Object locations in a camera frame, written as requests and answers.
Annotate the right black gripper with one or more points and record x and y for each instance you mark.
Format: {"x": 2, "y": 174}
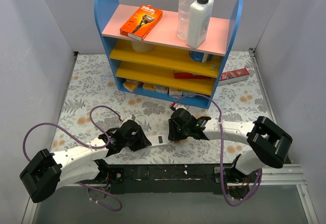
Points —
{"x": 172, "y": 130}

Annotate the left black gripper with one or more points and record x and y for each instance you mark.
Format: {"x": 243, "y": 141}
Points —
{"x": 142, "y": 141}

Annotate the white remote control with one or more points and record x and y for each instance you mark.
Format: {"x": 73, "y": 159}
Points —
{"x": 159, "y": 140}

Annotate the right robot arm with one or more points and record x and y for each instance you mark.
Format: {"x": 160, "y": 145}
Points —
{"x": 270, "y": 144}

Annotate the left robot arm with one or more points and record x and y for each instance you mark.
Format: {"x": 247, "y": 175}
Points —
{"x": 48, "y": 171}

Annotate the white blue small box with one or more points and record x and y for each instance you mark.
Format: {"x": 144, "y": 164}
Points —
{"x": 189, "y": 94}

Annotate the white orange small box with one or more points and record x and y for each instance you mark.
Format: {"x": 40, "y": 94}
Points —
{"x": 175, "y": 93}

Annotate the red flat box on shelf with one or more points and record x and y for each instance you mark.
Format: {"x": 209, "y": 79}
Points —
{"x": 186, "y": 75}

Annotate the floral table mat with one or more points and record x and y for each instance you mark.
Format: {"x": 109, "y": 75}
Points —
{"x": 93, "y": 102}

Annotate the yellow and white small box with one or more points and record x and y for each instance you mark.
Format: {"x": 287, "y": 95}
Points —
{"x": 131, "y": 86}

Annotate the red toothpaste box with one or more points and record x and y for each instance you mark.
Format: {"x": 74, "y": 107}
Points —
{"x": 234, "y": 76}

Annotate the blue and white tub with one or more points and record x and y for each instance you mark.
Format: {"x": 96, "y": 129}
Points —
{"x": 200, "y": 56}

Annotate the blue shelf with coloured boards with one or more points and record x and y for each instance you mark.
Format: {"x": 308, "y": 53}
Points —
{"x": 170, "y": 53}

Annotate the cream cylindrical container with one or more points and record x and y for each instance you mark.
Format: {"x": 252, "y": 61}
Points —
{"x": 141, "y": 47}

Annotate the orange razor box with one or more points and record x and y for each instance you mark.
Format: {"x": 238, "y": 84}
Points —
{"x": 141, "y": 22}

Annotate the white bottle with black cap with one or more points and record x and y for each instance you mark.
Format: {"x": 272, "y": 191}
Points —
{"x": 199, "y": 18}

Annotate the clear plastic water bottle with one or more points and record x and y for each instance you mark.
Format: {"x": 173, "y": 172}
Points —
{"x": 183, "y": 18}

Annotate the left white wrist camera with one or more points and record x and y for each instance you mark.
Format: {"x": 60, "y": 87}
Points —
{"x": 130, "y": 117}

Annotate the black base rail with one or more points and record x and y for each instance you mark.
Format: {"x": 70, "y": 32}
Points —
{"x": 164, "y": 178}

